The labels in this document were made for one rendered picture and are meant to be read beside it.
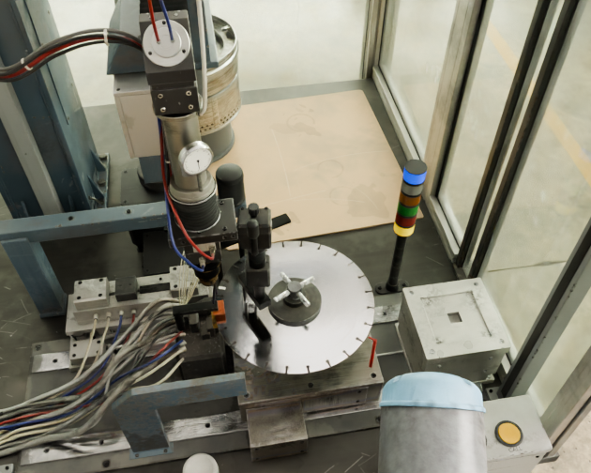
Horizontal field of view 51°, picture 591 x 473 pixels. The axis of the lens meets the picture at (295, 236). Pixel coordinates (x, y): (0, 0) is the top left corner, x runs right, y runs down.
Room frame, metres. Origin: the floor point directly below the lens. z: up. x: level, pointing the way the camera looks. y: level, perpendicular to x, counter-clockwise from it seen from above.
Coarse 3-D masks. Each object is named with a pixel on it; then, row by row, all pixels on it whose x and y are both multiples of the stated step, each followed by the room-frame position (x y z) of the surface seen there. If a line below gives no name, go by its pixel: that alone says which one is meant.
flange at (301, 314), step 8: (296, 280) 0.78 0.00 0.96; (304, 280) 0.78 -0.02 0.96; (272, 288) 0.76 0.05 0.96; (280, 288) 0.76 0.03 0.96; (304, 288) 0.76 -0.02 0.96; (312, 288) 0.76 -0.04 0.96; (272, 296) 0.74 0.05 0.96; (304, 296) 0.73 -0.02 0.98; (312, 296) 0.74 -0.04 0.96; (320, 296) 0.74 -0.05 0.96; (272, 304) 0.72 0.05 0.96; (280, 304) 0.72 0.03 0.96; (288, 304) 0.71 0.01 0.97; (296, 304) 0.71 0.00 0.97; (304, 304) 0.72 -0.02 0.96; (312, 304) 0.72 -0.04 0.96; (320, 304) 0.72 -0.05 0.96; (272, 312) 0.70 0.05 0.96; (280, 312) 0.70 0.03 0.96; (288, 312) 0.70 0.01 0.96; (296, 312) 0.70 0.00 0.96; (304, 312) 0.70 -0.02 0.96; (312, 312) 0.70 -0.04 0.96; (280, 320) 0.68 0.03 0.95; (288, 320) 0.68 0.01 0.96; (296, 320) 0.68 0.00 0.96; (304, 320) 0.68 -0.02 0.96
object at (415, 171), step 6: (408, 162) 0.92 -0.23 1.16; (414, 162) 0.92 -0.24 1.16; (420, 162) 0.92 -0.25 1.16; (408, 168) 0.91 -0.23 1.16; (414, 168) 0.91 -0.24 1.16; (420, 168) 0.91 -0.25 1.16; (426, 168) 0.91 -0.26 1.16; (408, 174) 0.90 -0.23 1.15; (414, 174) 0.89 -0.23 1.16; (420, 174) 0.89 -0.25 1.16; (408, 180) 0.90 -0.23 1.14; (414, 180) 0.89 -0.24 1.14; (420, 180) 0.89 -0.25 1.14
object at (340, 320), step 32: (288, 256) 0.85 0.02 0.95; (320, 256) 0.85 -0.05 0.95; (320, 288) 0.76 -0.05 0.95; (352, 288) 0.76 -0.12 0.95; (224, 320) 0.68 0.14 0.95; (256, 320) 0.68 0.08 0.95; (320, 320) 0.68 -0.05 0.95; (352, 320) 0.68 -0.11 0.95; (256, 352) 0.61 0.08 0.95; (288, 352) 0.61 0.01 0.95; (320, 352) 0.61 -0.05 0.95; (352, 352) 0.61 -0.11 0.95
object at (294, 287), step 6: (282, 276) 0.76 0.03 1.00; (288, 282) 0.74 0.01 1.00; (294, 282) 0.74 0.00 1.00; (300, 282) 0.74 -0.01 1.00; (306, 282) 0.74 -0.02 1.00; (288, 288) 0.73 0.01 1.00; (294, 288) 0.72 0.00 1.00; (300, 288) 0.73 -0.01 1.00; (282, 294) 0.71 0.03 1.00; (288, 294) 0.72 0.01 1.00; (294, 294) 0.72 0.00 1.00; (300, 294) 0.71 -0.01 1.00; (276, 300) 0.70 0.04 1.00; (306, 300) 0.70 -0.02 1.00; (306, 306) 0.69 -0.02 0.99
